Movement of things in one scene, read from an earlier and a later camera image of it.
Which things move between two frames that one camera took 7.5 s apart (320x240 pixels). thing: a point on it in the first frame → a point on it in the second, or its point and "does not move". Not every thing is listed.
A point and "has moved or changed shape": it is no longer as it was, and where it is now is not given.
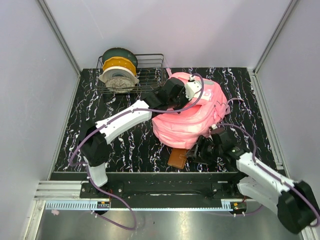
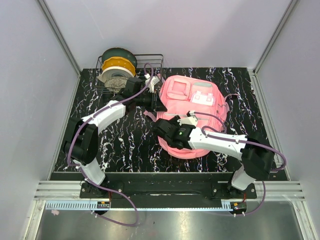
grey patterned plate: [120, 84] does not move
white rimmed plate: [117, 71] does not move
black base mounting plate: [168, 186] does not move
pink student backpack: [181, 129] has moved or changed shape
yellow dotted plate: [121, 61] does not move
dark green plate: [120, 52] does not move
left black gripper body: [178, 103] → [145, 100]
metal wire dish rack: [150, 69] does not move
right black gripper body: [208, 150] → [174, 121]
